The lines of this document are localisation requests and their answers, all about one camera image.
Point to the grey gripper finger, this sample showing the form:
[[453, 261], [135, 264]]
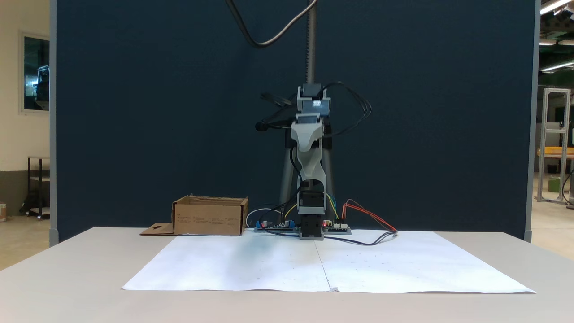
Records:
[[302, 141], [315, 140]]

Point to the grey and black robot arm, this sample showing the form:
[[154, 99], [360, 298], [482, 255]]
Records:
[[314, 172]]

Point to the green bin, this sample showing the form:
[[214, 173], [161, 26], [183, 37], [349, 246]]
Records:
[[554, 185]]

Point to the black and grey tripod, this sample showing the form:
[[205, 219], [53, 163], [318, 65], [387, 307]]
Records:
[[310, 54]]

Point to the blue circuit board red LED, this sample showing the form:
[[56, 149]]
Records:
[[273, 226]]

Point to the brown cardboard box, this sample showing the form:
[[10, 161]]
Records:
[[210, 220]]

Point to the white paper sheet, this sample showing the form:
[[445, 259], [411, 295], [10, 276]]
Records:
[[233, 264], [426, 269]]

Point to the dark blue partition panel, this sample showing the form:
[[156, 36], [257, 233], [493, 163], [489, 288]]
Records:
[[134, 112]]

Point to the wooden table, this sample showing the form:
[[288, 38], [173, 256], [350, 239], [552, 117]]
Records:
[[556, 152]]

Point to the ceiling light strip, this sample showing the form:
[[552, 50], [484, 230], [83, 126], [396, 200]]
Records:
[[554, 6], [556, 67]]

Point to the dark shelf cart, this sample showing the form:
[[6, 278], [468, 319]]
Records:
[[39, 188]]

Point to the aluminium frame rack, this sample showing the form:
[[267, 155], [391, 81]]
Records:
[[546, 143]]

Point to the framed wall window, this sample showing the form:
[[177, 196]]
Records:
[[36, 72]]

